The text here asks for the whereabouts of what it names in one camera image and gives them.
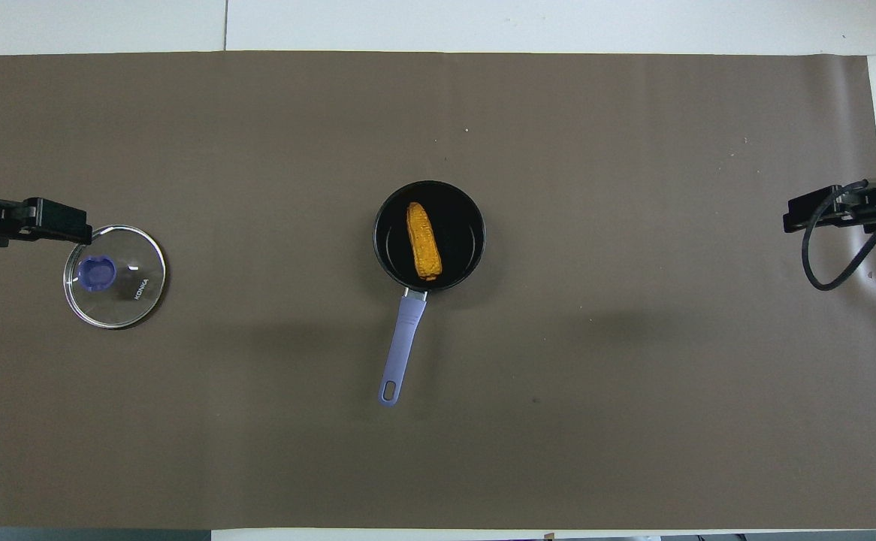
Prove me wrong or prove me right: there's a brown table mat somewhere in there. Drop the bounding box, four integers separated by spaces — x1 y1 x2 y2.
0 51 876 530

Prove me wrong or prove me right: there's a yellow toy corn cob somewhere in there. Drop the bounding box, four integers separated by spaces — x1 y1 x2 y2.
406 201 444 283

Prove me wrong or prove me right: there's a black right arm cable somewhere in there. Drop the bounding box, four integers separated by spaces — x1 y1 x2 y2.
802 179 876 292

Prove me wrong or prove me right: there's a glass lid purple knob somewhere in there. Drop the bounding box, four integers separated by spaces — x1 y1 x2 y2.
62 224 168 331

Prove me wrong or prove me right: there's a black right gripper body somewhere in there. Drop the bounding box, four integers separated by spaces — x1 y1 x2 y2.
802 176 876 232

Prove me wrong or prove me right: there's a black pot purple handle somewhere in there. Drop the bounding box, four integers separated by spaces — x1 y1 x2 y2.
373 180 488 408

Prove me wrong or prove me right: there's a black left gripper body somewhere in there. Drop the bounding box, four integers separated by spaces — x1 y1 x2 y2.
0 197 87 249

